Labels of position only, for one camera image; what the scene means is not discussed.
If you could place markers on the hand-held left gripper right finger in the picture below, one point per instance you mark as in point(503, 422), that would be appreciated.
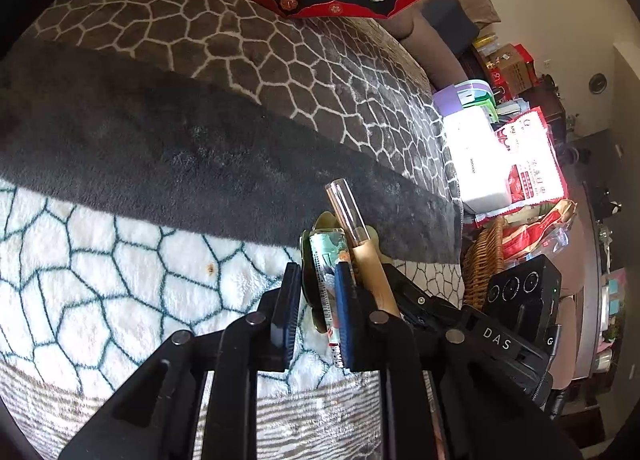
point(346, 320)

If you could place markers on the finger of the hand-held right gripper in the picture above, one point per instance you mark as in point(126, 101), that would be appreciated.
point(415, 302)

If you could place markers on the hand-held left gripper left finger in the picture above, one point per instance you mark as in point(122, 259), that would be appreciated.
point(292, 320)

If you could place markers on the green printed sachet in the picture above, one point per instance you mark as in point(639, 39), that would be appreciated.
point(325, 280)

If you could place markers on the bamboo and glass tube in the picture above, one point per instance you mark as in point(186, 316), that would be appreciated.
point(372, 280)

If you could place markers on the wicker basket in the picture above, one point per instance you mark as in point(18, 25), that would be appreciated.
point(480, 265)

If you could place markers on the clear plastic snack bag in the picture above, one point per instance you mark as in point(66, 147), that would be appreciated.
point(540, 235)

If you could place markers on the red white packet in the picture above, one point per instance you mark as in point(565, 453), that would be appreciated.
point(530, 179)

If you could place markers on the white cardboard box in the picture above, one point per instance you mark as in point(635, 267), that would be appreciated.
point(475, 164)

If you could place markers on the purple plastic file box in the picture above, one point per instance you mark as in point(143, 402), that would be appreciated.
point(450, 97)

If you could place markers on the brown cardboard box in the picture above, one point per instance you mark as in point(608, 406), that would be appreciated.
point(515, 72)

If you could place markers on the grey white patterned blanket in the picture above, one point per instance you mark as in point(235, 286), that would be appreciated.
point(150, 139)

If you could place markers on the beige sofa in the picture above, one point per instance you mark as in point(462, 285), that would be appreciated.
point(412, 32)

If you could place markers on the dark cushion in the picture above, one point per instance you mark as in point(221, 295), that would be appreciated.
point(450, 24)

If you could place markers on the round metal wall fitting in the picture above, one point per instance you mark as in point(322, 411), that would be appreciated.
point(597, 83)

